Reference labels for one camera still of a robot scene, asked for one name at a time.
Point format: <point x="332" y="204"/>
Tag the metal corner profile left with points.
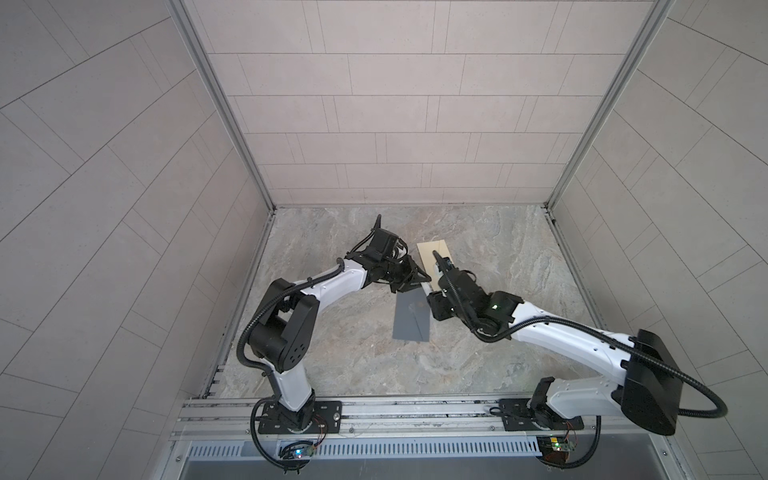
<point x="181" y="16"/>

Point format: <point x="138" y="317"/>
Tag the green circuit board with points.
<point x="556" y="449"/>
<point x="298" y="451"/>

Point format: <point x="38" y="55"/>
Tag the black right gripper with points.
<point x="433" y="300"/>

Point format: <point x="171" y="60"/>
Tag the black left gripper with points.
<point x="408" y="276"/>

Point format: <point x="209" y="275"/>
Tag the grey envelope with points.
<point x="412" y="316"/>

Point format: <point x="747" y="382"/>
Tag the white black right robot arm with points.
<point x="629" y="380"/>

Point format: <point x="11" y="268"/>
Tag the metal corner profile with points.
<point x="181" y="16"/>
<point x="648" y="30"/>

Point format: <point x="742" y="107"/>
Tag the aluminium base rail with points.
<point x="356" y="428"/>

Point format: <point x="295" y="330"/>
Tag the metal corner profile right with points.
<point x="648" y="30"/>

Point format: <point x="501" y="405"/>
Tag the right green circuit board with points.
<point x="556" y="449"/>

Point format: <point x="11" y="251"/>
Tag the cream yellow envelope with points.
<point x="426" y="251"/>

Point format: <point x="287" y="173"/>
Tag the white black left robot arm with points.
<point x="278" y="335"/>

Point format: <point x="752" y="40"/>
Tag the left green circuit board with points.
<point x="298" y="451"/>

